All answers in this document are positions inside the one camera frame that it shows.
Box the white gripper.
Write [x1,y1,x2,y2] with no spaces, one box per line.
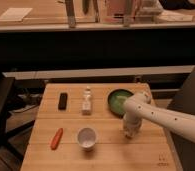
[123,117,142,136]

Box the white rectangular sponge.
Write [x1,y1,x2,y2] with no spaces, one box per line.
[124,132,134,139]

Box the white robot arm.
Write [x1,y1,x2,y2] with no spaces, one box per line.
[123,91,195,143]

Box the green bowl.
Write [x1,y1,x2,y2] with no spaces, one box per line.
[107,89,133,118]

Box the white cup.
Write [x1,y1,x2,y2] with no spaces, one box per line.
[77,127,97,151]

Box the small white bottle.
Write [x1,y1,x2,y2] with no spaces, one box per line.
[82,86,92,115]

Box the black rectangular block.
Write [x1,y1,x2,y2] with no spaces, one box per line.
[58,93,68,110]

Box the orange carrot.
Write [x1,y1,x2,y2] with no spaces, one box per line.
[50,128,63,150]

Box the black chair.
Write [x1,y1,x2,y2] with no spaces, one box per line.
[0,76,35,161]

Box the white paper sheet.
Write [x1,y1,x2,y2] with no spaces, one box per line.
[0,8,32,22]

